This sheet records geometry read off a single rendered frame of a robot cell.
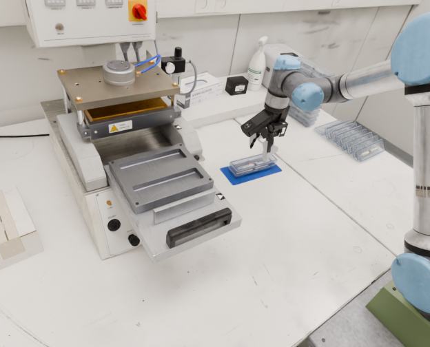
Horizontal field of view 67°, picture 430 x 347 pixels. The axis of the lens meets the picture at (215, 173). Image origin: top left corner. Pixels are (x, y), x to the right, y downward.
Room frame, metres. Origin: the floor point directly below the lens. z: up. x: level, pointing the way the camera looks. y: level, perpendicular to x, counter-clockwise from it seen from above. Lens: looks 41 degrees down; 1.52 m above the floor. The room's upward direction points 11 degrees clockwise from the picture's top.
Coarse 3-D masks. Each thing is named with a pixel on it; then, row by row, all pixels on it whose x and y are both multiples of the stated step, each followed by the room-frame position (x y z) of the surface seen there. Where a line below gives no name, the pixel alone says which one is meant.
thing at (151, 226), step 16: (112, 176) 0.55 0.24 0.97; (208, 192) 0.52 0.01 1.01; (128, 208) 0.47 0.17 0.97; (160, 208) 0.45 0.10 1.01; (176, 208) 0.47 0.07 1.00; (192, 208) 0.49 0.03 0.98; (208, 208) 0.51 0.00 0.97; (144, 224) 0.43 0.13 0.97; (160, 224) 0.44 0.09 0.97; (176, 224) 0.45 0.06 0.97; (224, 224) 0.47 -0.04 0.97; (144, 240) 0.39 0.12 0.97; (160, 240) 0.40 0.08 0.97; (192, 240) 0.41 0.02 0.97; (160, 256) 0.37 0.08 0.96
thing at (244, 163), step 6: (252, 156) 0.97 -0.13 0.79; (258, 156) 0.98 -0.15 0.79; (270, 156) 0.99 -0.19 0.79; (234, 162) 0.92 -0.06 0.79; (240, 162) 0.92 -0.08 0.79; (246, 162) 0.93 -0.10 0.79; (252, 162) 0.94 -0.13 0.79; (258, 162) 0.94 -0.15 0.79; (240, 168) 0.89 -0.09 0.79; (246, 168) 0.90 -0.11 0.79
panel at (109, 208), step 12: (108, 192) 0.55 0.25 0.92; (96, 204) 0.52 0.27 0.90; (108, 204) 0.53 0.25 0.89; (120, 204) 0.55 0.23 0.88; (108, 216) 0.52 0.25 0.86; (120, 216) 0.54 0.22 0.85; (108, 228) 0.50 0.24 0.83; (120, 228) 0.52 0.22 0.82; (132, 228) 0.54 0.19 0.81; (108, 240) 0.49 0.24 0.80; (120, 240) 0.50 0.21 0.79; (108, 252) 0.47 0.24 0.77; (120, 252) 0.49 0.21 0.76
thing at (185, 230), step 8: (224, 208) 0.48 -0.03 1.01; (208, 216) 0.45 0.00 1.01; (216, 216) 0.45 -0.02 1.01; (224, 216) 0.46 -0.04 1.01; (184, 224) 0.42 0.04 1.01; (192, 224) 0.42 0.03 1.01; (200, 224) 0.43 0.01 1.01; (208, 224) 0.44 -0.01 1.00; (168, 232) 0.39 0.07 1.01; (176, 232) 0.39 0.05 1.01; (184, 232) 0.40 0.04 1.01; (192, 232) 0.41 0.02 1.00; (168, 240) 0.39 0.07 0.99; (176, 240) 0.39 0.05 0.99
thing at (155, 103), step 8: (120, 104) 0.74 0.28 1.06; (128, 104) 0.74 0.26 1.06; (136, 104) 0.75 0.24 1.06; (144, 104) 0.76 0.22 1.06; (152, 104) 0.77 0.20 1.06; (160, 104) 0.78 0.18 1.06; (88, 112) 0.67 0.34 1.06; (96, 112) 0.68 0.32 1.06; (104, 112) 0.68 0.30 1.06; (112, 112) 0.69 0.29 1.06; (120, 112) 0.70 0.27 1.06; (128, 112) 0.71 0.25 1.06; (136, 112) 0.72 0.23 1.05; (88, 120) 0.68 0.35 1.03
